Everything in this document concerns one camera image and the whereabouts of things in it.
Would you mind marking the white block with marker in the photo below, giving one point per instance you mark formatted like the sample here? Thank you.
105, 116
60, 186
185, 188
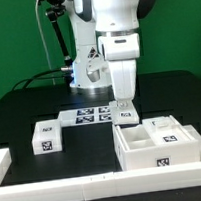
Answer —
47, 137

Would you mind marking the white cabinet body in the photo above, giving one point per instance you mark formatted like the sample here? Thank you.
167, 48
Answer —
136, 150

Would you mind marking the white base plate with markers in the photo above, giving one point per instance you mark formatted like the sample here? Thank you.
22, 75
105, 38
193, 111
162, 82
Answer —
85, 116

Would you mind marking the white U-shaped border frame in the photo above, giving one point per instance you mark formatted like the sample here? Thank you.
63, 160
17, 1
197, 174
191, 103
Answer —
100, 186

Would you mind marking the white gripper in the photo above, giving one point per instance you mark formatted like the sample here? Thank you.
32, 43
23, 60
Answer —
123, 77

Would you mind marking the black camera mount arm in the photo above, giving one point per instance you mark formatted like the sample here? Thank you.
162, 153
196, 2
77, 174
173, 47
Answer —
56, 10

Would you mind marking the white door panel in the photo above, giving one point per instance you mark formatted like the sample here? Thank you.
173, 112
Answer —
125, 116
164, 130

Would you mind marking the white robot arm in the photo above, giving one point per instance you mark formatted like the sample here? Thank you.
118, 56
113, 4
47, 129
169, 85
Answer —
107, 43

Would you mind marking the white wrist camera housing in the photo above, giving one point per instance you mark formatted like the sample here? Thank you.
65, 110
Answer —
95, 69

